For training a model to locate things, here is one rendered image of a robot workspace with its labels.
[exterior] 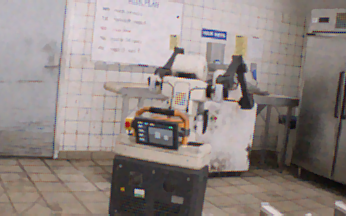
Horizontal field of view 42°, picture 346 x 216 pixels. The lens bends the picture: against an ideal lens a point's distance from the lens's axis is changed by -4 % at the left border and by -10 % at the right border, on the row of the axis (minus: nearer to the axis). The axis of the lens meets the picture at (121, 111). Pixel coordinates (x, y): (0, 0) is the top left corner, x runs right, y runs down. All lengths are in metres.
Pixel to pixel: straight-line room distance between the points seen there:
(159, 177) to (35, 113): 2.86
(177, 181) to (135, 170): 0.26
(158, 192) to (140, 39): 3.15
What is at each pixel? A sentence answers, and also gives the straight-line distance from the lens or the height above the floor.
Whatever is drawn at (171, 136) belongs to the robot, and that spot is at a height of 0.87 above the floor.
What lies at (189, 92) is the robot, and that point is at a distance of 3.00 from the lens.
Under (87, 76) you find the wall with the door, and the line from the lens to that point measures 5.47.
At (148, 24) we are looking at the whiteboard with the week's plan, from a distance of 5.71.
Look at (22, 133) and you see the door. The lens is 5.41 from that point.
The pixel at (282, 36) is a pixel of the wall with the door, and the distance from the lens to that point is 6.89.
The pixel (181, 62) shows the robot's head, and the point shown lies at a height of 1.27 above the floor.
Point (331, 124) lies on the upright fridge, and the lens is 5.43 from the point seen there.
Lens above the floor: 1.33
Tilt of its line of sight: 8 degrees down
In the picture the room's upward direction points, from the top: 6 degrees clockwise
